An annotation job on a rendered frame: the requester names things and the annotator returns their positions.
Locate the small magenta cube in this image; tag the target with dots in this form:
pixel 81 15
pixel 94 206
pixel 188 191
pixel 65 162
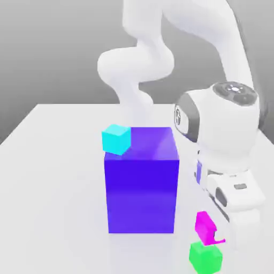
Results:
pixel 203 227

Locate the large blue box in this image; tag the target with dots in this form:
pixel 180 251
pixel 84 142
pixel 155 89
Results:
pixel 141 192

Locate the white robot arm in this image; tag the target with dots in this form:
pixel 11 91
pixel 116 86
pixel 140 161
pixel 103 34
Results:
pixel 224 128

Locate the small green cube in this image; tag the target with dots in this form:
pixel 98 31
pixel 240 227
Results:
pixel 204 258

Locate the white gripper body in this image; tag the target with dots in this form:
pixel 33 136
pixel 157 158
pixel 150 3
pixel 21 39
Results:
pixel 246 227

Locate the small cyan cube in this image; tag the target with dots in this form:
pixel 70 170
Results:
pixel 114 140

